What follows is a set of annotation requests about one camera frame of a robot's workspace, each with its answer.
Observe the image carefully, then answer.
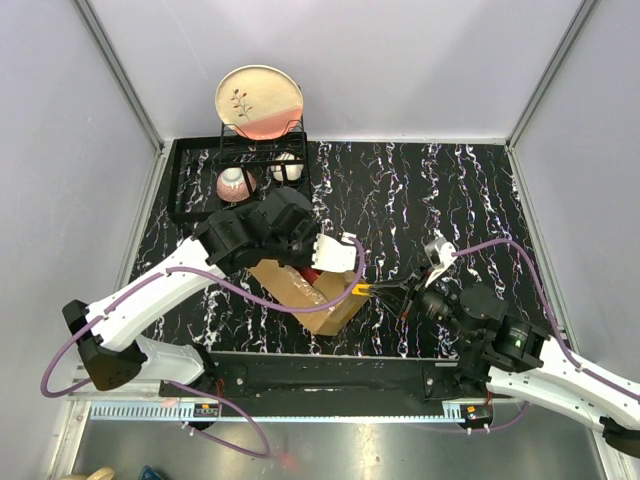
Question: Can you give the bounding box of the dark blue tray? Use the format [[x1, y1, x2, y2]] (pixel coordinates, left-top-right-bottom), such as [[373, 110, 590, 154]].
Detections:
[[138, 465, 163, 480]]

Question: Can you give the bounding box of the beige pink floral plate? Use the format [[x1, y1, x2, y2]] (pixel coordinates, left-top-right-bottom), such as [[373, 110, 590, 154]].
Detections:
[[215, 65, 304, 141]]

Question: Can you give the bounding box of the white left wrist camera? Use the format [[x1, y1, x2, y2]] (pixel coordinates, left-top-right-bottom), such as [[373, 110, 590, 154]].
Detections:
[[311, 232, 358, 273]]

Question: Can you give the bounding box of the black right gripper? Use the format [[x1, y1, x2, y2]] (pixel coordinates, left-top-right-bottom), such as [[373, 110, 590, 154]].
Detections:
[[367, 261, 477, 343]]

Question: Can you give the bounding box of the black wire dish rack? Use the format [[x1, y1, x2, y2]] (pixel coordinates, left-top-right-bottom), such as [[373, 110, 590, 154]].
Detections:
[[167, 120, 312, 224]]

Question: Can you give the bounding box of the red item inside box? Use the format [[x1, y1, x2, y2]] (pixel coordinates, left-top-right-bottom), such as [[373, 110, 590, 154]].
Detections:
[[298, 267, 321, 285]]

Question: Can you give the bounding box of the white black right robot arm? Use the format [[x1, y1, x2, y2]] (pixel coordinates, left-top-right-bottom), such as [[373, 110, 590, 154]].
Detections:
[[369, 272, 639, 457]]

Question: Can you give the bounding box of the pink patterned bowl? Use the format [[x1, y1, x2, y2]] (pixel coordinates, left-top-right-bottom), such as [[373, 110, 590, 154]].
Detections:
[[216, 167, 256, 203]]

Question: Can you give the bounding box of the brown cardboard express box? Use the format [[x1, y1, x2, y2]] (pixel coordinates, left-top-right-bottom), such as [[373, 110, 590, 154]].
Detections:
[[249, 260, 369, 336]]

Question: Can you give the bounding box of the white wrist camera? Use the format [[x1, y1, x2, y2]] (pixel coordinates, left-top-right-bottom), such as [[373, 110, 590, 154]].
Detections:
[[424, 236, 455, 287], [311, 232, 358, 273]]

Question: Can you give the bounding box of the yellow utility knife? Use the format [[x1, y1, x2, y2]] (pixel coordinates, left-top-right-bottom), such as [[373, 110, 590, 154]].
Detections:
[[351, 283, 374, 297]]

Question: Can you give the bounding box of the small white cup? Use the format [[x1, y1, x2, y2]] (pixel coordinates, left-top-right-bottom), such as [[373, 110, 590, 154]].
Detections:
[[269, 153, 304, 183]]

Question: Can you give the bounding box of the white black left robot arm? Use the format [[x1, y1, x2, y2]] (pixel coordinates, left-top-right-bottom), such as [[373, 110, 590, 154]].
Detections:
[[63, 187, 319, 396]]

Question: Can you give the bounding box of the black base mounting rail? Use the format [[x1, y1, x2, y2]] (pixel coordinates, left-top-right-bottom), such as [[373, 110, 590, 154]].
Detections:
[[184, 350, 488, 401]]

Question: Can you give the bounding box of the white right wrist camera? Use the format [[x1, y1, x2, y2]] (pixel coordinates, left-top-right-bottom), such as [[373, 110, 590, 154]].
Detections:
[[424, 236, 455, 287]]

